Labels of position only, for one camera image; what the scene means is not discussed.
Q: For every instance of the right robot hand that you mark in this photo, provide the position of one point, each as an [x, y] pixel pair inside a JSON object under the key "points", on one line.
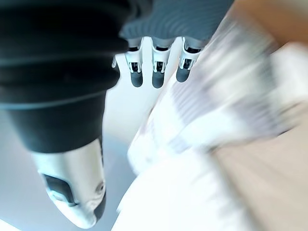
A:
{"points": [[55, 79]]}

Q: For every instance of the white striped blanket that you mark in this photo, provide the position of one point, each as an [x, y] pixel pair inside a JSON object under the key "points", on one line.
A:
{"points": [[204, 134]]}

